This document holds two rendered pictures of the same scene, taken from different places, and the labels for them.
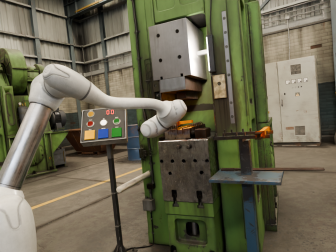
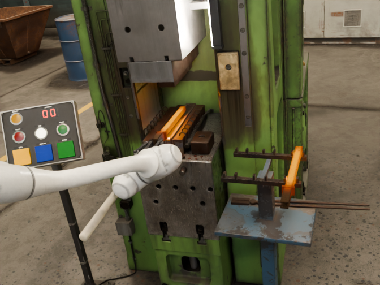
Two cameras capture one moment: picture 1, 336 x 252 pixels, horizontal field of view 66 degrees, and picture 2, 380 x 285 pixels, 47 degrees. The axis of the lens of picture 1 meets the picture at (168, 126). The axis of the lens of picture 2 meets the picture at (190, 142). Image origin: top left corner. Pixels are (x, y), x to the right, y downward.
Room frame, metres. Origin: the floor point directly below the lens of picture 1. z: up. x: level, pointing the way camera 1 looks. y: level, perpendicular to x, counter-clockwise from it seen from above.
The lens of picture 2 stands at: (0.04, -0.03, 1.87)
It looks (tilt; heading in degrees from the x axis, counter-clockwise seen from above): 26 degrees down; 355
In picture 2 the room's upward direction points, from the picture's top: 7 degrees counter-clockwise
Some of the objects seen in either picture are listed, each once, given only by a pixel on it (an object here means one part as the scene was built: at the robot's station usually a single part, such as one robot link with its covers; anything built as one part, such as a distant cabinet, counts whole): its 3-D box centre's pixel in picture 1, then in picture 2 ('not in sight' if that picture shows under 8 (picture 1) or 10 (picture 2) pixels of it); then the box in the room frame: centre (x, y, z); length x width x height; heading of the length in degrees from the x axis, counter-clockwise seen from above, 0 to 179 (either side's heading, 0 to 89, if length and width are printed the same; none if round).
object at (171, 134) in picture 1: (186, 130); (176, 126); (2.09, -0.15, 0.96); 0.42 x 0.20 x 0.09; 156
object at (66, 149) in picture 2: (116, 132); (66, 149); (1.93, 0.38, 1.01); 0.07 x 0.05 x 0.07; 91
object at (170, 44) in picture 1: (184, 54); (167, 3); (2.07, -0.18, 1.56); 0.42 x 0.39 x 0.40; 156
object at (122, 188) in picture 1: (134, 181); (103, 210); (1.96, 0.29, 0.62); 0.44 x 0.05 x 0.05; 156
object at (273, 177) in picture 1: (247, 175); (267, 217); (1.57, -0.46, 0.69); 0.40 x 0.30 x 0.02; 63
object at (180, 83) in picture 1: (182, 86); (166, 57); (2.09, -0.15, 1.32); 0.42 x 0.20 x 0.10; 156
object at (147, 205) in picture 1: (149, 204); (125, 225); (2.15, 0.22, 0.36); 0.09 x 0.07 x 0.12; 66
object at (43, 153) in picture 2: (103, 133); (44, 153); (1.92, 0.48, 1.01); 0.07 x 0.05 x 0.07; 91
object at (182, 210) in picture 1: (201, 218); (201, 238); (2.08, -0.20, 0.23); 0.55 x 0.37 x 0.47; 156
